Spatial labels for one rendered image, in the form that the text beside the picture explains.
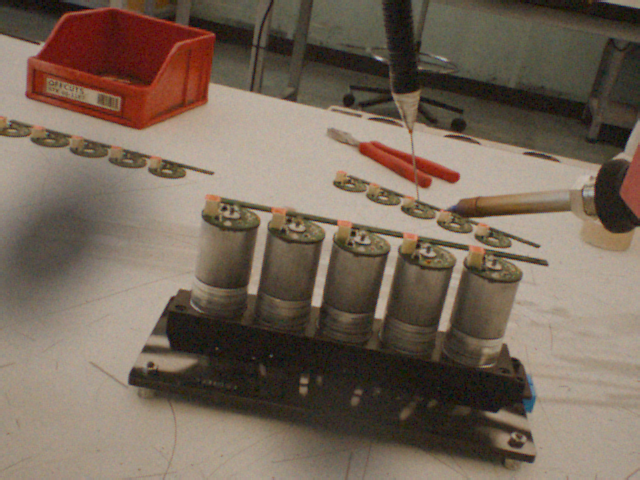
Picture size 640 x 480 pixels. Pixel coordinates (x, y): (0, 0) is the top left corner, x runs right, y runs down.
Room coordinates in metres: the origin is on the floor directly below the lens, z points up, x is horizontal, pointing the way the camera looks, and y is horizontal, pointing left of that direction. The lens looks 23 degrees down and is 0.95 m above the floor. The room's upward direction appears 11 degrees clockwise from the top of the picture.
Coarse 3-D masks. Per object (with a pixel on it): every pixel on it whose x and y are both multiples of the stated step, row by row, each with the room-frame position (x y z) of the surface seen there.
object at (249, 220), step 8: (224, 208) 0.35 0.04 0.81; (240, 208) 0.35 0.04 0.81; (208, 216) 0.33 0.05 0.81; (216, 216) 0.33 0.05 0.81; (240, 216) 0.34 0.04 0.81; (248, 216) 0.34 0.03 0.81; (256, 216) 0.35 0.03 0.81; (216, 224) 0.33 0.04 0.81; (232, 224) 0.33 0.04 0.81; (240, 224) 0.33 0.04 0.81; (248, 224) 0.33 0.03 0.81; (256, 224) 0.34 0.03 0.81
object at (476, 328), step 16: (464, 272) 0.34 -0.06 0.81; (464, 288) 0.33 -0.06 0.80; (480, 288) 0.33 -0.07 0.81; (496, 288) 0.33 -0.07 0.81; (512, 288) 0.33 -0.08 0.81; (464, 304) 0.33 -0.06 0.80; (480, 304) 0.33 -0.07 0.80; (496, 304) 0.33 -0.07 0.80; (512, 304) 0.33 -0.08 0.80; (464, 320) 0.33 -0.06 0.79; (480, 320) 0.33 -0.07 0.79; (496, 320) 0.33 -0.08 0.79; (448, 336) 0.34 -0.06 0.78; (464, 336) 0.33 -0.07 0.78; (480, 336) 0.33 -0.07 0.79; (496, 336) 0.33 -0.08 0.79; (448, 352) 0.33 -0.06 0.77; (464, 352) 0.33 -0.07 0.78; (480, 352) 0.33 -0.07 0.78; (496, 352) 0.33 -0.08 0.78
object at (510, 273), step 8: (488, 256) 0.35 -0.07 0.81; (464, 264) 0.34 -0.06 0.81; (504, 264) 0.35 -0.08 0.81; (512, 264) 0.35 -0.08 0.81; (472, 272) 0.33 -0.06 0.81; (480, 272) 0.33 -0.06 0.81; (488, 272) 0.33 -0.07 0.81; (504, 272) 0.34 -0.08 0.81; (512, 272) 0.34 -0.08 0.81; (520, 272) 0.34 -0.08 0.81; (496, 280) 0.33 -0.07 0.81; (504, 280) 0.33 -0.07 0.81; (512, 280) 0.33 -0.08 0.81
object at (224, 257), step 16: (208, 224) 0.33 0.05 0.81; (208, 240) 0.33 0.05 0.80; (224, 240) 0.33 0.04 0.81; (240, 240) 0.33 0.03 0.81; (256, 240) 0.34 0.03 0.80; (208, 256) 0.33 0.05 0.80; (224, 256) 0.33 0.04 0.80; (240, 256) 0.33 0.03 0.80; (208, 272) 0.33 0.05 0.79; (224, 272) 0.33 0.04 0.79; (240, 272) 0.33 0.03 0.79; (192, 288) 0.34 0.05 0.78; (208, 288) 0.33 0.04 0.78; (224, 288) 0.33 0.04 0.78; (240, 288) 0.33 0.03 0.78; (192, 304) 0.33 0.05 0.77; (208, 304) 0.33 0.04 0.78; (224, 304) 0.33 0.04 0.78; (240, 304) 0.33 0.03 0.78
